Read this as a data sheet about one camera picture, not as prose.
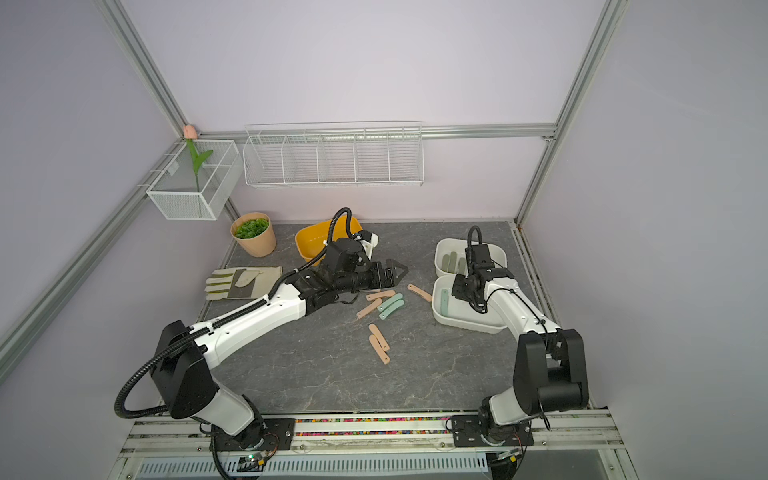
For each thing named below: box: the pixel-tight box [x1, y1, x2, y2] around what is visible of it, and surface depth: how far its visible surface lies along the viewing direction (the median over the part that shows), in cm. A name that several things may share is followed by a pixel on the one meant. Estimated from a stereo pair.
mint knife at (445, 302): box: [441, 289, 449, 316], surface depth 100 cm
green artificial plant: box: [235, 218, 269, 239], surface depth 106 cm
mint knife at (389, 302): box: [377, 293, 404, 312], surface depth 99 cm
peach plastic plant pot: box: [230, 212, 277, 258], surface depth 107 cm
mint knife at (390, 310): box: [379, 300, 405, 320], surface depth 98 cm
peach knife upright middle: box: [356, 298, 383, 319], surface depth 98 cm
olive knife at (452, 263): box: [448, 251, 457, 274], surface depth 111 cm
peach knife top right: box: [407, 283, 433, 302], surface depth 101 cm
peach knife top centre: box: [366, 290, 396, 301], surface depth 101 cm
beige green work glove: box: [204, 266, 283, 300], surface depth 104 cm
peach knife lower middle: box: [368, 323, 390, 351], surface depth 91 cm
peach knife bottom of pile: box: [369, 334, 391, 365], surface depth 88 cm
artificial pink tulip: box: [183, 124, 213, 192], surface depth 92 cm
